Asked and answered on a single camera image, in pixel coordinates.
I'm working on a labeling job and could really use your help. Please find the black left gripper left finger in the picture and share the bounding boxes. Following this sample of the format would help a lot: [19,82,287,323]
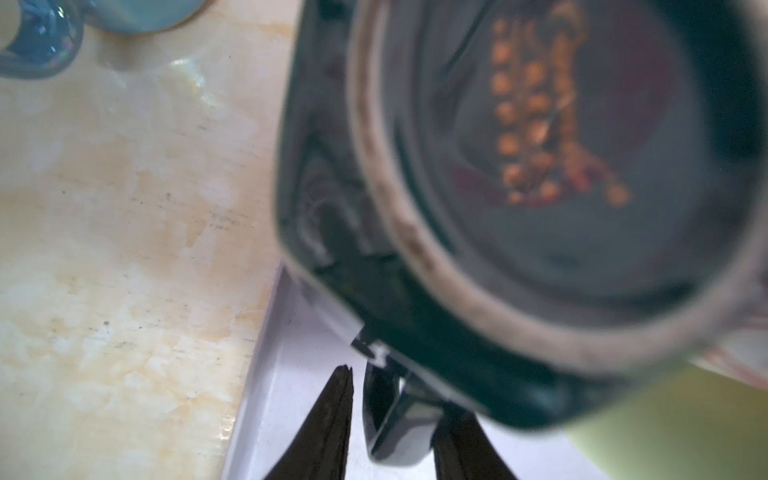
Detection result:
[265,365,354,480]

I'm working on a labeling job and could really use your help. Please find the blue butterfly mug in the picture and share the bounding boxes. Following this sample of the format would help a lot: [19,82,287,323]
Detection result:
[1,0,206,80]

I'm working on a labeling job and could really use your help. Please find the dark green mug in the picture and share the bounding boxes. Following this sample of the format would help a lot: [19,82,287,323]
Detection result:
[274,1,767,466]

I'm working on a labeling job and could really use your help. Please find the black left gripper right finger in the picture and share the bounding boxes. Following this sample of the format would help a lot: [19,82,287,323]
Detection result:
[432,412,517,480]

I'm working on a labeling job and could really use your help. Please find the lavender plastic tray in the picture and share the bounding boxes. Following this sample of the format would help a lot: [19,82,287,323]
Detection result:
[221,268,605,479]

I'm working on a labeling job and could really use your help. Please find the light green mug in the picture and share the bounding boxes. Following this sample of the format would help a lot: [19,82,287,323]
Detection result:
[566,367,767,479]

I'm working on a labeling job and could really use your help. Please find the pink round mug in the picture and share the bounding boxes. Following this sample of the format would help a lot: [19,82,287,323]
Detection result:
[691,309,768,391]

